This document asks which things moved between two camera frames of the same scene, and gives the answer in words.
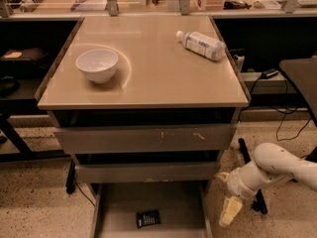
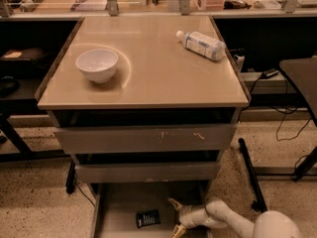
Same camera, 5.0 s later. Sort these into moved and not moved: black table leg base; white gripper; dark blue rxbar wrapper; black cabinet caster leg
Moved: white gripper
Not moved: black cabinet caster leg; black table leg base; dark blue rxbar wrapper
